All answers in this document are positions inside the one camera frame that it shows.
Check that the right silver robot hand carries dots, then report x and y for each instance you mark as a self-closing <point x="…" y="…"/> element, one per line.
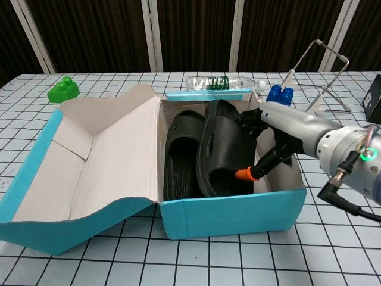
<point x="297" y="128"/>

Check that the black rubber slipper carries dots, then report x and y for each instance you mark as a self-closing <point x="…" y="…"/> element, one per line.
<point x="226" y="149"/>
<point x="181" y="167"/>

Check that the light blue shoe box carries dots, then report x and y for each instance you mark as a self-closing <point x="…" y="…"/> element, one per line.
<point x="104" y="167"/>

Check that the small black box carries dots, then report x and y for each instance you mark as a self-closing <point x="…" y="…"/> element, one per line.
<point x="373" y="104"/>

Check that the blue toy building block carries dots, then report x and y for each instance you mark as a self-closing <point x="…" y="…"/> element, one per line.
<point x="279" y="95"/>

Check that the clear plastic water bottle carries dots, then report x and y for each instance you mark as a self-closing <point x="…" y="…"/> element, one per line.
<point x="220" y="82"/>

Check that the white black-grid tablecloth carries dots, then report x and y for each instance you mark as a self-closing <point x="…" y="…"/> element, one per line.
<point x="327" y="253"/>

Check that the dark folding partition screen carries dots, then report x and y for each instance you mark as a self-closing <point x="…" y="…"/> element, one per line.
<point x="104" y="29"/>

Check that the green toy building block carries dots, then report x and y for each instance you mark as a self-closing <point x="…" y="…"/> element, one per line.
<point x="62" y="93"/>

